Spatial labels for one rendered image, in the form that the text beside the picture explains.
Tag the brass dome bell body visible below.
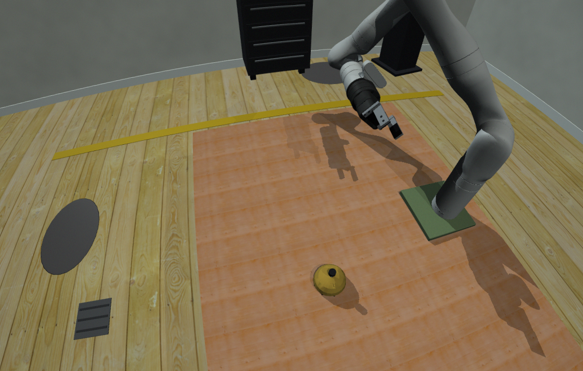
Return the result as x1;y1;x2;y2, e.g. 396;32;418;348
313;264;346;297

